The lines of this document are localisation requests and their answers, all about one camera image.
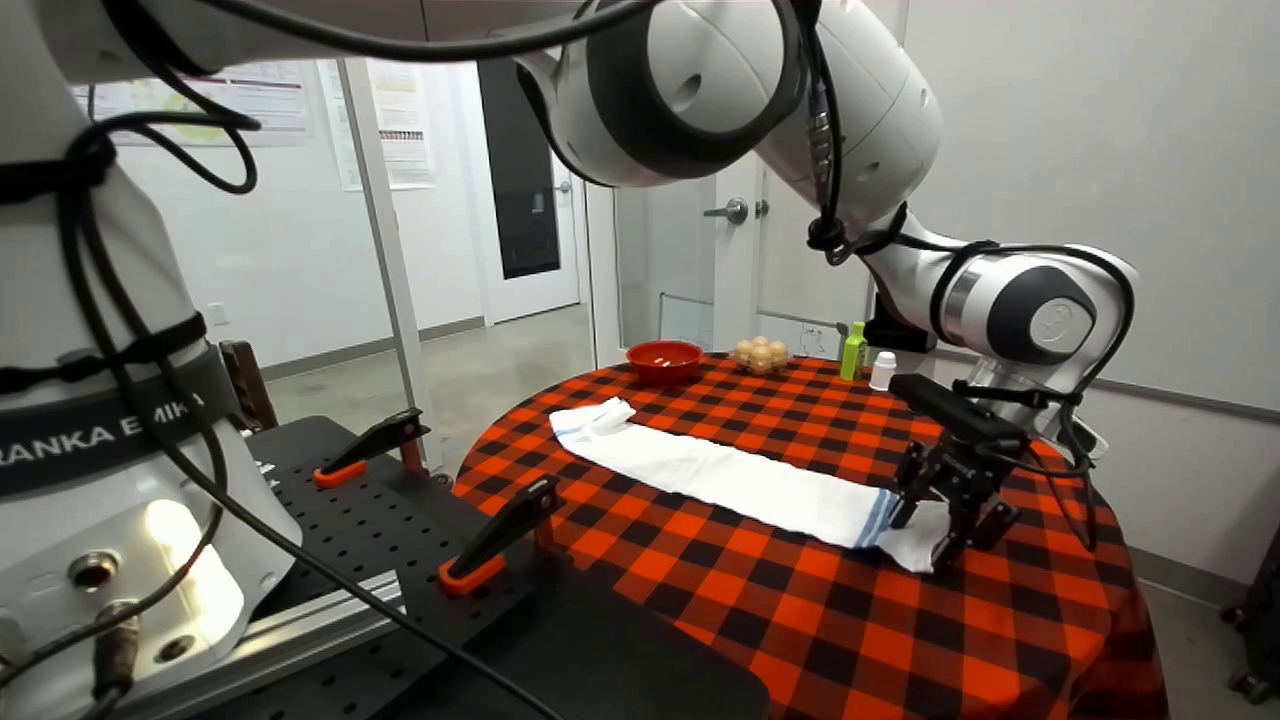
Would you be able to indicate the green bottle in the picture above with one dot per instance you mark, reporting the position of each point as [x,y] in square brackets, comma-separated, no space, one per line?
[854,352]

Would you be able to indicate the white cloth with blue stripes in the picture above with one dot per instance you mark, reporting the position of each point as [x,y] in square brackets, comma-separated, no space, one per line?
[721,475]

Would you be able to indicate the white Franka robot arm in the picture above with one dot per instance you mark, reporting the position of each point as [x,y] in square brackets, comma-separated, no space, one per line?
[827,92]

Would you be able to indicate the black box on floor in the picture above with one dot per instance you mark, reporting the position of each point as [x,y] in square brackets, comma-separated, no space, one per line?
[902,338]

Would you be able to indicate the brown wooden object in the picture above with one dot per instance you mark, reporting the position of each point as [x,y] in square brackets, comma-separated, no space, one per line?
[248,386]

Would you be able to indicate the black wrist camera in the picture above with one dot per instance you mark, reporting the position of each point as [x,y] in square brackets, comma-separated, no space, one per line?
[954,405]

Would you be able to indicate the black clamp with orange tips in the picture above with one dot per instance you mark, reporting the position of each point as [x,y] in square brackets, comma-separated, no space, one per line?
[502,541]
[372,447]

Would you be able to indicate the red black checkered tablecloth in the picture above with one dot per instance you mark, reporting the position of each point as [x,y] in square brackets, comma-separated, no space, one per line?
[827,627]

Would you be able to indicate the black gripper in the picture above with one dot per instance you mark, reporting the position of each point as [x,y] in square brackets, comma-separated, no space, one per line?
[967,475]

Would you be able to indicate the black perforated mounting board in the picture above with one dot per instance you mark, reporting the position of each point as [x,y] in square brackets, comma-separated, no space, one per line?
[360,534]

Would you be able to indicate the red bowl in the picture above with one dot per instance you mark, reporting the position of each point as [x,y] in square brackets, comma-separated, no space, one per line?
[665,360]

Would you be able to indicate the narrow white wall poster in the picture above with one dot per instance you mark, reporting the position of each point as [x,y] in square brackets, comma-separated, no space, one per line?
[406,135]

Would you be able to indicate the black door panel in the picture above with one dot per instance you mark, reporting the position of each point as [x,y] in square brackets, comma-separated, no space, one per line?
[520,184]

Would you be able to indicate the white metal post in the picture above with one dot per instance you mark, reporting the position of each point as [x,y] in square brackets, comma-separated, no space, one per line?
[391,266]

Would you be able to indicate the black suitcase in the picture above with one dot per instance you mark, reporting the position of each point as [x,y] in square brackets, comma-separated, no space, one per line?
[1263,613]

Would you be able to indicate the wide white wall poster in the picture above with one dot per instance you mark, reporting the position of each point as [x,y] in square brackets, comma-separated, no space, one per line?
[252,92]

